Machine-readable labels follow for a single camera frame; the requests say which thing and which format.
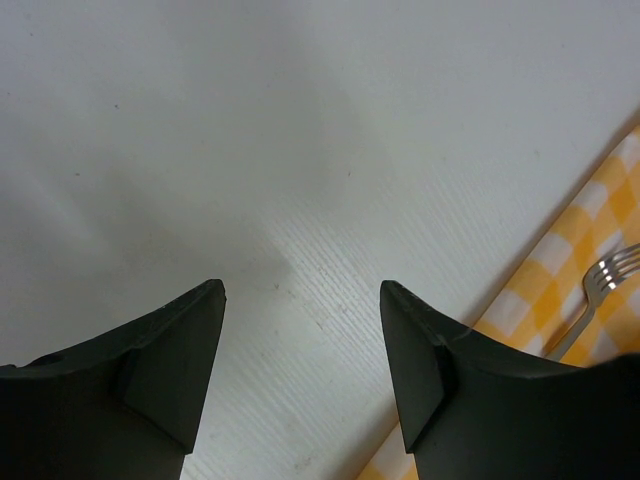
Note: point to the yellow white checkered cloth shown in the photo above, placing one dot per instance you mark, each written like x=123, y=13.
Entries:
x=545, y=295

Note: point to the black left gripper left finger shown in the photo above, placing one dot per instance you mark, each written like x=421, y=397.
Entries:
x=126, y=404

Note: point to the copper fork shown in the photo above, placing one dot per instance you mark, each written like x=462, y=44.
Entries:
x=602, y=278

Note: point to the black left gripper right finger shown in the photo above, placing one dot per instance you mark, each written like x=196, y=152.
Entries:
x=473, y=408

